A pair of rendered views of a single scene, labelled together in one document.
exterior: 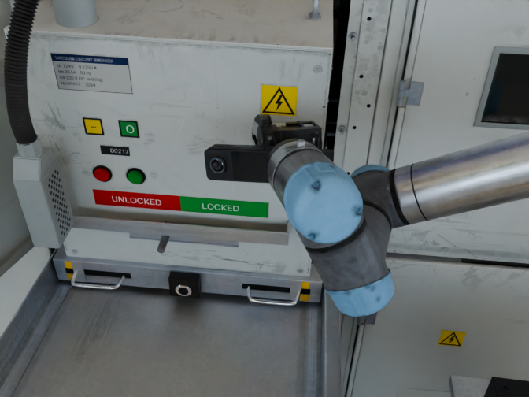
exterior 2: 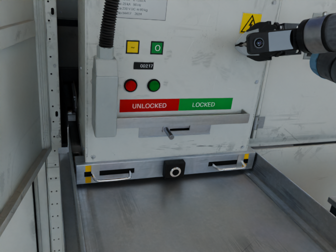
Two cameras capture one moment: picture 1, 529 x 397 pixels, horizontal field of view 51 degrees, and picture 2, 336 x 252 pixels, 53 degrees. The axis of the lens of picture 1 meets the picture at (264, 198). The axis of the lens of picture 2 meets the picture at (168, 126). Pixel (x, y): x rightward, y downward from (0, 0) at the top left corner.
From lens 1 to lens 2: 0.61 m
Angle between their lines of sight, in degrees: 25
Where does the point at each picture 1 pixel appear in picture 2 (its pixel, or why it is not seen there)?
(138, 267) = (141, 161)
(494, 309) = (309, 172)
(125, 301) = (133, 189)
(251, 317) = (219, 182)
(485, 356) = not seen: hidden behind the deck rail
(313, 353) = (270, 191)
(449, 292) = (288, 166)
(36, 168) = (114, 67)
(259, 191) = (228, 89)
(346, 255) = not seen: outside the picture
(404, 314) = not seen: hidden behind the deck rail
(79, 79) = (131, 9)
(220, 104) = (217, 27)
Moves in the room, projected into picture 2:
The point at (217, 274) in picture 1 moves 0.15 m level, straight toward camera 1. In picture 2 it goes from (194, 157) to (226, 183)
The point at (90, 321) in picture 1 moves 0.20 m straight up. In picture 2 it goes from (119, 204) to (121, 131)
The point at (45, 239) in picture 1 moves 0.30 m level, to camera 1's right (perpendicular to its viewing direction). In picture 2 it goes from (106, 129) to (223, 121)
